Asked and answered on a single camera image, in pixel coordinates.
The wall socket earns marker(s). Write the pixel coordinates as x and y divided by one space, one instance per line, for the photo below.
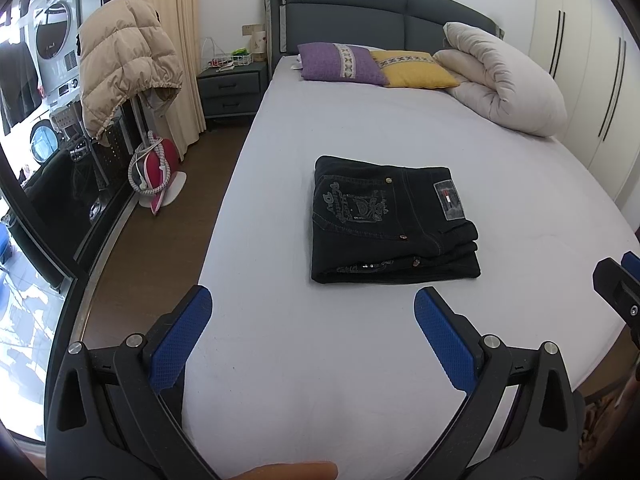
250 29

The black perforated rack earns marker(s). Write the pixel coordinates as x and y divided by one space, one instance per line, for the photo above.
112 155

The cream wardrobe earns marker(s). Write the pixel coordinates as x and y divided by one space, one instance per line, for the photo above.
585 35

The beige curtain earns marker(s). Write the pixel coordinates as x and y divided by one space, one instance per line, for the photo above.
170 10

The grey padded headboard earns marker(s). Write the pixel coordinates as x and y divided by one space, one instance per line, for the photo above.
350 15

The black hanging garment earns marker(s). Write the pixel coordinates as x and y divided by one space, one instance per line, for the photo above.
17 80

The bed with white sheet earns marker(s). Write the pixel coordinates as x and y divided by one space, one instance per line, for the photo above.
310 395

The black framed glass door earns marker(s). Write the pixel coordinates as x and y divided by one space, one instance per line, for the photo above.
45 240

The yellow pillow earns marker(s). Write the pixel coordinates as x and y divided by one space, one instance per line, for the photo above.
415 72

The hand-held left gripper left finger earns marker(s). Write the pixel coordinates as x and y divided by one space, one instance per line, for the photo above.
180 340

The purple pillow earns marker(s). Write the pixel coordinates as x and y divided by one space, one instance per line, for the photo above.
330 62

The grey nightstand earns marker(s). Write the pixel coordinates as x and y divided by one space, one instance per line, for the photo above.
230 92

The beige down jacket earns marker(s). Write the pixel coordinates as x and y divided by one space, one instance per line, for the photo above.
125 60

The black denim pants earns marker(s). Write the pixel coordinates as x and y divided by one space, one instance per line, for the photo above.
380 240

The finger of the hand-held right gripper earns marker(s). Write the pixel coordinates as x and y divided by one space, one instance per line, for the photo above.
617 282

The white folded duvet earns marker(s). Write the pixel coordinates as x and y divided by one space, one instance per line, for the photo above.
500 80

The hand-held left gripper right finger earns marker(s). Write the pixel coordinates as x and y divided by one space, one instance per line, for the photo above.
445 340

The white washing machine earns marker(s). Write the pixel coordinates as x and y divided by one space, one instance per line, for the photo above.
45 137
55 30

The red and white appliance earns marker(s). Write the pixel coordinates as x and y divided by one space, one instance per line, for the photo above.
160 170

